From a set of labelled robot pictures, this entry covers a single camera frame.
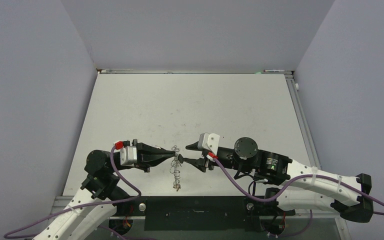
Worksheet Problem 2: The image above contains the large perforated metal keyring disc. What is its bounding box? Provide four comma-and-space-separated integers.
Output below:
170, 145, 182, 192

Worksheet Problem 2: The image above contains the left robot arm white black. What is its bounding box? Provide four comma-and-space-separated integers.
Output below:
34, 140, 177, 240

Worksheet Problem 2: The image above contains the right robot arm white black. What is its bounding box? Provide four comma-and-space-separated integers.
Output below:
178, 133, 374, 223

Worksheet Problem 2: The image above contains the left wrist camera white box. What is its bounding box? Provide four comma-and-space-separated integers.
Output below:
119, 146, 138, 166

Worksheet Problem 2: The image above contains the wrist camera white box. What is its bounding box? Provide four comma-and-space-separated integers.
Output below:
197, 132, 221, 155
119, 146, 138, 166

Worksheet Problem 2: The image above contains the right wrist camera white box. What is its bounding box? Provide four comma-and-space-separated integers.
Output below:
197, 132, 221, 155

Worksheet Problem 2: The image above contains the aluminium rail right edge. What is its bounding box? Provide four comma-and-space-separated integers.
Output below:
284, 71, 322, 170

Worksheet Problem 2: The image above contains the aluminium rail edge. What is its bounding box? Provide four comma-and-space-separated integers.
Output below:
284, 71, 322, 170
97, 69, 293, 75

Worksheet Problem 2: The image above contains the aluminium rail back edge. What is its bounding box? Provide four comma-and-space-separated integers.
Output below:
97, 69, 293, 75

